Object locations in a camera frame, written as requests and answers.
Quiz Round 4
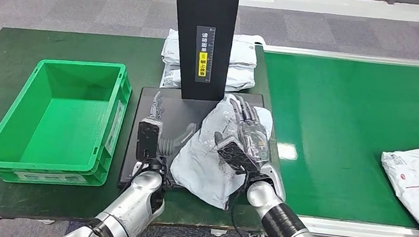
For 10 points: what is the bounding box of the black right camera cable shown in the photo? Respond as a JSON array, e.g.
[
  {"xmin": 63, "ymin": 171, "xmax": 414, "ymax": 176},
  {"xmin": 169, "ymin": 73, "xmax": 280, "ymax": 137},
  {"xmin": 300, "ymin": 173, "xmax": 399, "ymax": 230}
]
[{"xmin": 227, "ymin": 172, "xmax": 290, "ymax": 237}]

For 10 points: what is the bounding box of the green conveyor belt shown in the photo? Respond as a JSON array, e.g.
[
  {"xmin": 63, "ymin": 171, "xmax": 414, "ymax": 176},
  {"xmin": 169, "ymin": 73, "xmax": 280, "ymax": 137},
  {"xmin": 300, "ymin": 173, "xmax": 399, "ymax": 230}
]
[{"xmin": 241, "ymin": 41, "xmax": 419, "ymax": 237}]

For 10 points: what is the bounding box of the green plastic crate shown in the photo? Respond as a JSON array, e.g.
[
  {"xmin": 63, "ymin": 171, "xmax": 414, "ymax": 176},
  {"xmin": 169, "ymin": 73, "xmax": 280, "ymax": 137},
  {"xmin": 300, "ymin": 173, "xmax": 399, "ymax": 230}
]
[{"xmin": 0, "ymin": 50, "xmax": 135, "ymax": 196}]

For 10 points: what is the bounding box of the black left camera cable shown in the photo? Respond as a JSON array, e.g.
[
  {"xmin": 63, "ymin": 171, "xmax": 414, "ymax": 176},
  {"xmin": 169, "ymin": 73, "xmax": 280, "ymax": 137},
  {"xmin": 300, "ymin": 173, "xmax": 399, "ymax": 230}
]
[{"xmin": 128, "ymin": 158, "xmax": 147, "ymax": 185}]

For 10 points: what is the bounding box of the black camera cable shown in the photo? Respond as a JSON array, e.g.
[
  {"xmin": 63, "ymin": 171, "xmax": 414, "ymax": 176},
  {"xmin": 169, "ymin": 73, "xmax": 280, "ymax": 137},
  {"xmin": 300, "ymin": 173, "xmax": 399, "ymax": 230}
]
[
  {"xmin": 227, "ymin": 172, "xmax": 290, "ymax": 237},
  {"xmin": 128, "ymin": 158, "xmax": 147, "ymax": 185}
]

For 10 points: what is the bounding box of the ruler label sticker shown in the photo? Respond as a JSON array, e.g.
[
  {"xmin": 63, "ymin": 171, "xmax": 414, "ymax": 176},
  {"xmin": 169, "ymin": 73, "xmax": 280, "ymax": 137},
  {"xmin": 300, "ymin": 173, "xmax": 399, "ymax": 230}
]
[{"xmin": 191, "ymin": 24, "xmax": 217, "ymax": 85}]

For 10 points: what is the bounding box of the flat white parcel bag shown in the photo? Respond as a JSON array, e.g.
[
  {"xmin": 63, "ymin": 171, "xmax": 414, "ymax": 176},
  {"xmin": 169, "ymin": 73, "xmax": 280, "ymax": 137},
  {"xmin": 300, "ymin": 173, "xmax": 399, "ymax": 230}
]
[{"xmin": 160, "ymin": 25, "xmax": 261, "ymax": 75}]

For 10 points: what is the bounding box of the black inbound scanner machine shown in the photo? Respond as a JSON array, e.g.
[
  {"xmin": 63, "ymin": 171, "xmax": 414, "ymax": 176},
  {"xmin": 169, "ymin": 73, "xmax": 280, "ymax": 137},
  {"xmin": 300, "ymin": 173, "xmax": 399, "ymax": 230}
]
[{"xmin": 117, "ymin": 0, "xmax": 286, "ymax": 204}]

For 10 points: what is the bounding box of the grey parcel red stain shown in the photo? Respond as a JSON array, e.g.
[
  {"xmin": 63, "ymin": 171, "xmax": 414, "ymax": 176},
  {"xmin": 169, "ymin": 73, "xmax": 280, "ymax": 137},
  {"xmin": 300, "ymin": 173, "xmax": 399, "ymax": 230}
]
[{"xmin": 165, "ymin": 88, "xmax": 278, "ymax": 215}]

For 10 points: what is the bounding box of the white parcel bag QR label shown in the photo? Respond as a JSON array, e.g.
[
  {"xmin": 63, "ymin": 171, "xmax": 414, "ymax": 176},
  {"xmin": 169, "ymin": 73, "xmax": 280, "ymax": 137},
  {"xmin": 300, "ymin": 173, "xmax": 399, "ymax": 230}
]
[{"xmin": 159, "ymin": 56, "xmax": 257, "ymax": 99}]

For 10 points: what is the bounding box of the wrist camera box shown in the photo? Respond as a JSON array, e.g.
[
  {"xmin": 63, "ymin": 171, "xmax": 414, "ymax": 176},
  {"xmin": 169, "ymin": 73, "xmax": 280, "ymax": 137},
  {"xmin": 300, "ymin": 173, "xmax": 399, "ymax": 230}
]
[
  {"xmin": 134, "ymin": 117, "xmax": 163, "ymax": 162},
  {"xmin": 214, "ymin": 134, "xmax": 263, "ymax": 177}
]

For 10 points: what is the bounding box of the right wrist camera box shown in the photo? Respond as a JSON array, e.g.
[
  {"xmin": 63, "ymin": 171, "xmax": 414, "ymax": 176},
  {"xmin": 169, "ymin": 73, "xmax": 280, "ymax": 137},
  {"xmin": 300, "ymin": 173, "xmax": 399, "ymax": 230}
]
[{"xmin": 214, "ymin": 134, "xmax": 263, "ymax": 177}]

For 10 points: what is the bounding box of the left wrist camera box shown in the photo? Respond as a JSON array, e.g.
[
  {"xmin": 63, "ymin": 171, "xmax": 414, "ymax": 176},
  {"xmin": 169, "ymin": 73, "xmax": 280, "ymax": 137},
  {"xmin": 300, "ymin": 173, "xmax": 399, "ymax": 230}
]
[{"xmin": 134, "ymin": 117, "xmax": 163, "ymax": 162}]

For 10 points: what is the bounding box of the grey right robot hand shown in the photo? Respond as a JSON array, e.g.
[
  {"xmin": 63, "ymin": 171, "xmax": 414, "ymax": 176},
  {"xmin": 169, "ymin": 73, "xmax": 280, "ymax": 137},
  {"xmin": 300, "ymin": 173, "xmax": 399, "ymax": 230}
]
[{"xmin": 210, "ymin": 92, "xmax": 278, "ymax": 168}]

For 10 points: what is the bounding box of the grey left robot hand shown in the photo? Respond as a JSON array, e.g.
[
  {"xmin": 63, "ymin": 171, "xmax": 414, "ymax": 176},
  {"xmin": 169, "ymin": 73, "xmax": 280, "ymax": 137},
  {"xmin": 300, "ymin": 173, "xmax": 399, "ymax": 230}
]
[{"xmin": 145, "ymin": 90, "xmax": 201, "ymax": 161}]

